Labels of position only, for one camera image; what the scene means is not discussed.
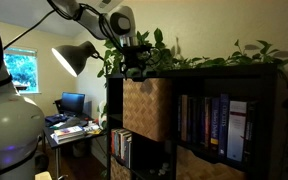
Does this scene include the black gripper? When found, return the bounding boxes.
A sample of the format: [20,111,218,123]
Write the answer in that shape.
[121,46,142,80]

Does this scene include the woven bamboo storage box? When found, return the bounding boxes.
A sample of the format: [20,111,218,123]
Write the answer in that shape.
[176,145,248,180]
[122,78,174,143]
[109,156,132,180]

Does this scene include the green pothos plant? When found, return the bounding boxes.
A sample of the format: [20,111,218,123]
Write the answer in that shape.
[95,27,288,178]

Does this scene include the grey desk lamp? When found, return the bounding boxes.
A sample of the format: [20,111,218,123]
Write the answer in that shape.
[51,40,105,78]

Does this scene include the black laptop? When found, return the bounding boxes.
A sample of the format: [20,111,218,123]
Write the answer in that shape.
[60,92,86,118]

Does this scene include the small colourful box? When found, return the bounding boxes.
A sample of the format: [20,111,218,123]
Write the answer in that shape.
[83,122,102,135]

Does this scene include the tan book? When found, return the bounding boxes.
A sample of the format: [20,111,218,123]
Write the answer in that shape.
[180,94,189,142]

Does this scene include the ceiling air vent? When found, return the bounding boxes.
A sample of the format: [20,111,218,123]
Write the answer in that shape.
[98,0,113,9]

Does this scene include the red book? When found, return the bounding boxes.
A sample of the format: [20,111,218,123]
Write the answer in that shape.
[110,129,116,155]

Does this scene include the blue book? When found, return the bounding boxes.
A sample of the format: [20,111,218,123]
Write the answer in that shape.
[125,134,133,169]
[114,129,120,158]

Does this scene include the dark book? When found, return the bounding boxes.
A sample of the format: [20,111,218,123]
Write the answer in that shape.
[195,97,206,147]
[122,132,129,164]
[187,96,197,144]

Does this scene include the colourful cover book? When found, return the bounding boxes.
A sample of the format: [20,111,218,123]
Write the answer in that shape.
[53,125,85,138]

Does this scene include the dark blue cloth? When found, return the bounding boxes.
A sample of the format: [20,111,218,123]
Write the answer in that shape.
[44,113,69,125]

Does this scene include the thick white book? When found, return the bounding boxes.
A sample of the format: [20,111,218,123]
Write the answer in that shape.
[53,132,86,145]

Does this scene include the reddish brown book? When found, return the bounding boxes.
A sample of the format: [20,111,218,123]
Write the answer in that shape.
[203,97,213,148]

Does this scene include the blue Modern Digital textbook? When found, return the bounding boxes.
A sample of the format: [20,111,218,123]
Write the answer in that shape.
[210,97,221,152]

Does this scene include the dark desk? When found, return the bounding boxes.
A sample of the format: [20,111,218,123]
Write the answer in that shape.
[43,114,108,180]

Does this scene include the blue Circuits textbook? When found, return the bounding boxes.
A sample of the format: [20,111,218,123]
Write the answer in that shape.
[218,93,231,157]

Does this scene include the white framed window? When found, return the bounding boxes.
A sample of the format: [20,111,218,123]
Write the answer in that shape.
[3,46,39,94]

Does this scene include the white book maroon band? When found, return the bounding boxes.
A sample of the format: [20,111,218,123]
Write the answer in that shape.
[226,100,248,163]

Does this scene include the black book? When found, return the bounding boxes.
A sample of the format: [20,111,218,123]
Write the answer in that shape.
[243,100,260,165]

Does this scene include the cream block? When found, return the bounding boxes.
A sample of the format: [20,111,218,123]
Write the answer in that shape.
[33,171,53,180]

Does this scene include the black cube bookshelf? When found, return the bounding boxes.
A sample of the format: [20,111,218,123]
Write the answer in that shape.
[105,63,280,180]

